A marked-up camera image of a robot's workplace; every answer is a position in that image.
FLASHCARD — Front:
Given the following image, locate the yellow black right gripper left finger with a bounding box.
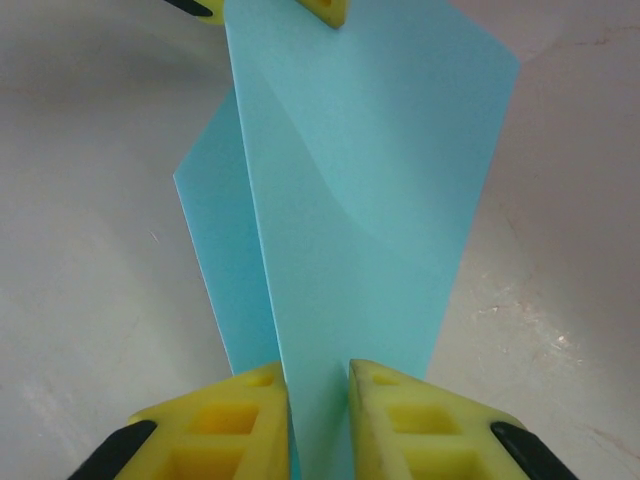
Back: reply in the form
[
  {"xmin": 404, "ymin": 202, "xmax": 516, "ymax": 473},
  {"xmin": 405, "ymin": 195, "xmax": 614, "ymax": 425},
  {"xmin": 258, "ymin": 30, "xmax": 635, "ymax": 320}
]
[{"xmin": 67, "ymin": 361, "xmax": 292, "ymax": 480}]

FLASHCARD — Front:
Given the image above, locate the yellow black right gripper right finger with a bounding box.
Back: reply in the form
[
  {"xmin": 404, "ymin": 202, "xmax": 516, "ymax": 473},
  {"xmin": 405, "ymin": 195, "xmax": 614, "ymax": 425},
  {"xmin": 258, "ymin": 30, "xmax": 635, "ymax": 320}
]
[{"xmin": 347, "ymin": 357, "xmax": 584, "ymax": 480}]

